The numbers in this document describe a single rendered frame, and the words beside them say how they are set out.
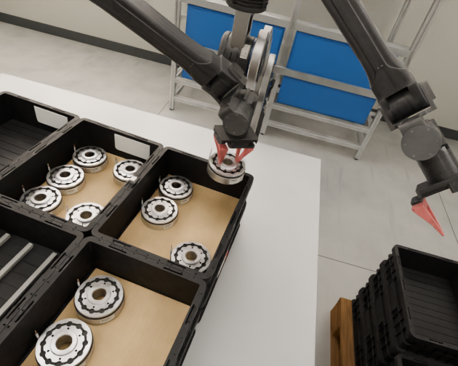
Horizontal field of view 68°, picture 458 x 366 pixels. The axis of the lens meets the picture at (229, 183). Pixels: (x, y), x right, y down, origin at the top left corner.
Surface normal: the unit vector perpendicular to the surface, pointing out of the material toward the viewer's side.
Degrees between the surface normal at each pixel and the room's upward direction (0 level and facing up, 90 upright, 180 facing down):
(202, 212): 0
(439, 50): 90
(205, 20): 90
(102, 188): 0
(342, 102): 90
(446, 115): 90
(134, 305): 0
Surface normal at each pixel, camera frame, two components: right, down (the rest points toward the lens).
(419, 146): -0.51, 0.20
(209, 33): -0.22, 0.62
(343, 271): 0.17, -0.74
